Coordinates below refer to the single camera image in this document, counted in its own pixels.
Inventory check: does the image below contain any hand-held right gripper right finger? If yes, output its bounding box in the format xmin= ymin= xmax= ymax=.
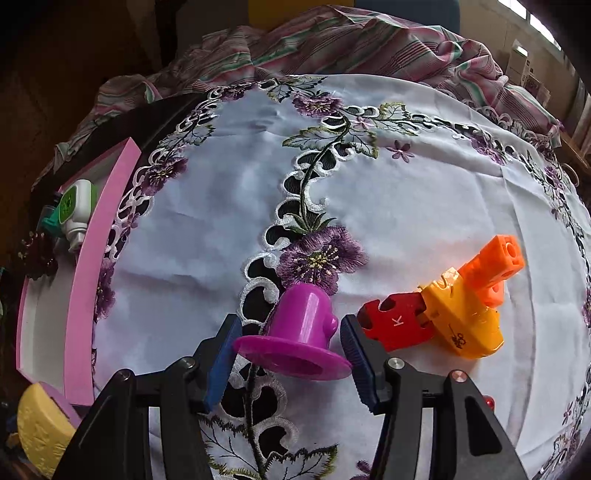
xmin=340 ymin=315 xmax=529 ymax=480

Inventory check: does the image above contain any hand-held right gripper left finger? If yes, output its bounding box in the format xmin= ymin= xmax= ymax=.
xmin=53 ymin=314 xmax=243 ymax=480

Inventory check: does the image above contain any red plastic block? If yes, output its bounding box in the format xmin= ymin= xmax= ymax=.
xmin=358 ymin=292 xmax=437 ymax=352

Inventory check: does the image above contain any purple plastic mould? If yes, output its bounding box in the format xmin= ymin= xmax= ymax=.
xmin=232 ymin=283 xmax=354 ymax=381

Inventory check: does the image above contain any yellow orange plastic piece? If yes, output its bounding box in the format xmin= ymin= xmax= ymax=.
xmin=418 ymin=268 xmax=505 ymax=360

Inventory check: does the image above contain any pink-edged white tray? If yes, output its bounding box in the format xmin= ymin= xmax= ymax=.
xmin=16 ymin=138 xmax=141 ymax=428

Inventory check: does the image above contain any orange plastic cube block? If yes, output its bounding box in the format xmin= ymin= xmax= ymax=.
xmin=457 ymin=234 xmax=526 ymax=308

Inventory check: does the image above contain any yellow embossed soap-shaped object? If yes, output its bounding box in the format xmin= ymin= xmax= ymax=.
xmin=16 ymin=383 xmax=77 ymax=480

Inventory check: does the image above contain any white green plug-in device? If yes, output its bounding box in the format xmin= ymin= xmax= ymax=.
xmin=58 ymin=179 xmax=97 ymax=254

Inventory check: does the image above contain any white floral embroidered tablecloth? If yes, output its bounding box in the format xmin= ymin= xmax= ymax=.
xmin=90 ymin=74 xmax=591 ymax=480

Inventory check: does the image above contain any wooden bedside table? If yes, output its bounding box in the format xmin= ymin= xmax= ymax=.
xmin=556 ymin=134 xmax=591 ymax=195

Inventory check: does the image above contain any pink striped blanket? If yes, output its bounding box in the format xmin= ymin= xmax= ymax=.
xmin=32 ymin=4 xmax=561 ymax=190

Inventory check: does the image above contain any pink patterned box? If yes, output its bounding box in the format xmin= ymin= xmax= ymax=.
xmin=522 ymin=69 xmax=552 ymax=104

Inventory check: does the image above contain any white box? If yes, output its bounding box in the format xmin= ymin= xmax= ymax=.
xmin=508 ymin=39 xmax=533 ymax=86

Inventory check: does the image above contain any window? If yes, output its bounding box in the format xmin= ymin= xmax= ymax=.
xmin=499 ymin=0 xmax=573 ymax=51

